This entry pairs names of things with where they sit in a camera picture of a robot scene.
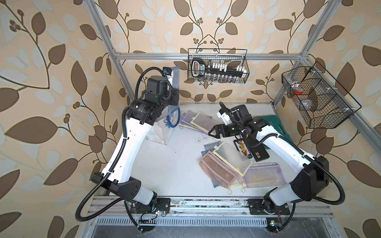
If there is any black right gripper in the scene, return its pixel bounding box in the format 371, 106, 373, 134
208, 122, 243, 138

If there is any white canvas tote bag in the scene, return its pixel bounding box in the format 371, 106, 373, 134
144, 90, 181, 145

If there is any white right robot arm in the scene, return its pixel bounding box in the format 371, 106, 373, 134
208, 102, 345, 213

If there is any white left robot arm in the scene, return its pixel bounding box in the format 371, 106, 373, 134
75, 76, 179, 222

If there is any yellow trimmed pouch rear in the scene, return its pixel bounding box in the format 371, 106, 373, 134
190, 112, 220, 134

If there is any grey blue mesh pouch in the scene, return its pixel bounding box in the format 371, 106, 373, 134
200, 142, 222, 188

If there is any yellow trimmed mesh pouch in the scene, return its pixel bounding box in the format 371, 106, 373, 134
212, 141, 253, 177

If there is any purple pouch rear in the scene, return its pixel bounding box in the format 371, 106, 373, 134
180, 111, 198, 131

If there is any purple pouch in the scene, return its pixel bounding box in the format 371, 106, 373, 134
180, 111, 198, 131
244, 163, 286, 188

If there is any purple pouch front right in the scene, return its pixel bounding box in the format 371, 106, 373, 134
244, 163, 286, 188

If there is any black yellow battery pack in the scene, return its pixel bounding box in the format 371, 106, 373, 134
233, 138, 270, 162

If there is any green plastic tool case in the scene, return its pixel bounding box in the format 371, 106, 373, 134
260, 115, 293, 141

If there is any black socket tool set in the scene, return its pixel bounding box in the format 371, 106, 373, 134
189, 58, 250, 78

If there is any red item in basket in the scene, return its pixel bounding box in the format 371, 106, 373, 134
290, 82, 304, 96

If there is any back wall wire basket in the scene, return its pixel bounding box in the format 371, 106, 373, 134
188, 48, 250, 84

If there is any wall wire basket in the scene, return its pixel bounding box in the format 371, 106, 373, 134
282, 61, 362, 129
188, 48, 250, 84

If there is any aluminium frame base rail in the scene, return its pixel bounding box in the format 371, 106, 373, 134
87, 195, 335, 228

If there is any right wall wire basket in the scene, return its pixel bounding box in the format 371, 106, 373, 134
282, 61, 362, 129

